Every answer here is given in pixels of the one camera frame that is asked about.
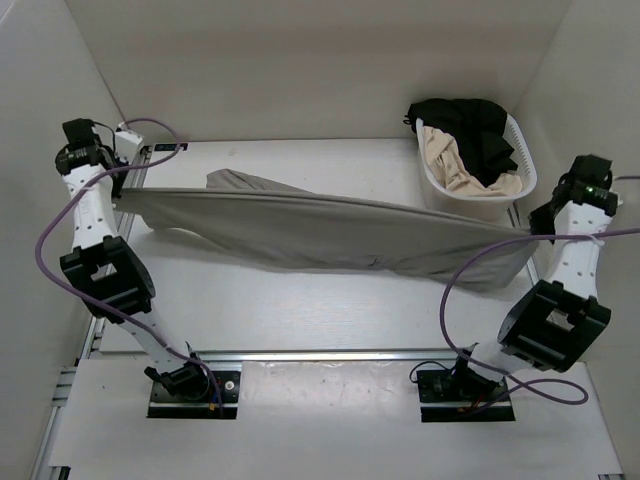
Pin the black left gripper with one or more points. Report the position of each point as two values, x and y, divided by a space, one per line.
116 190

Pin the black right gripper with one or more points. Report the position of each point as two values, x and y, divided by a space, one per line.
538 222

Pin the grey trousers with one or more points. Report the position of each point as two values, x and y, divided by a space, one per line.
284 227

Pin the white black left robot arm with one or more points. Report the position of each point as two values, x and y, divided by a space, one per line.
115 283

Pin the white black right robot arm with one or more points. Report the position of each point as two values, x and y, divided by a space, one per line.
560 317

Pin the dark label sticker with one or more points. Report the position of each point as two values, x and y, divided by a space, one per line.
168 147

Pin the beige garment in basket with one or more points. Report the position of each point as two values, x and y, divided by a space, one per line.
442 158

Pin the white laundry basket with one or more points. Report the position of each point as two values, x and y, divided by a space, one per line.
482 208

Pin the black garment in basket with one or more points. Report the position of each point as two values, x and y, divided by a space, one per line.
477 125

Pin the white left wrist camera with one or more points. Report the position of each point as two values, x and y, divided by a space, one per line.
128 145

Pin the aluminium frame rail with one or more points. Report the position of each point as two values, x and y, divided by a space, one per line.
95 325

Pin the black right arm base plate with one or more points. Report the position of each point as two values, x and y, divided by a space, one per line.
457 395

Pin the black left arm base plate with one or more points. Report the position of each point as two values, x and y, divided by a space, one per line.
200 405

